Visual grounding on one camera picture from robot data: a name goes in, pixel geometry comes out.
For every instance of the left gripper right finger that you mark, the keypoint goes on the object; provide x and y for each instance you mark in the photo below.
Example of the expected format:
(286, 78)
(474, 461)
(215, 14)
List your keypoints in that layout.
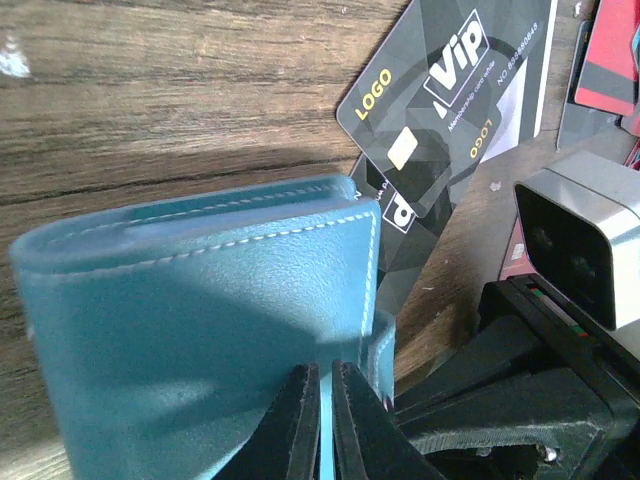
(367, 442)

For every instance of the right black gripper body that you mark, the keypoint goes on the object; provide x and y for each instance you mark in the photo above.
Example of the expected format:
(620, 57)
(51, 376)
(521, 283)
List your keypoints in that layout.
(540, 392)

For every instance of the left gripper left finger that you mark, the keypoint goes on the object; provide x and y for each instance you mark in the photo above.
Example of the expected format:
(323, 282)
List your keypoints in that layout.
(285, 443)

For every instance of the blue leather card holder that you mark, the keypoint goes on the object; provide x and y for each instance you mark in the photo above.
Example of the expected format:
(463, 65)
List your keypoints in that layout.
(164, 330)

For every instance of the black VIP card centre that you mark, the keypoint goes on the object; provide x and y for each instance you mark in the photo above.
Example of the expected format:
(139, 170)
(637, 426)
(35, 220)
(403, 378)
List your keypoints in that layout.
(405, 240)

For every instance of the black vip card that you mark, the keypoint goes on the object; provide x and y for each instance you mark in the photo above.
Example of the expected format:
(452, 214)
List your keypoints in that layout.
(454, 83)
(405, 240)

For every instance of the black VIP card upper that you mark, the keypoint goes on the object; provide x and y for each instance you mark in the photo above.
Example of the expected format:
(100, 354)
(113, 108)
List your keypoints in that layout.
(454, 83)

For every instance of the red VIP card centre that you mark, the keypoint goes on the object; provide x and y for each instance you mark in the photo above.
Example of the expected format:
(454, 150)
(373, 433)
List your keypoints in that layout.
(608, 78)

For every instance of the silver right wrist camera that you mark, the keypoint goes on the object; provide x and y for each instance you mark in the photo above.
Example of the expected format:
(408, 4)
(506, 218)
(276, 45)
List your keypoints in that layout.
(580, 222)

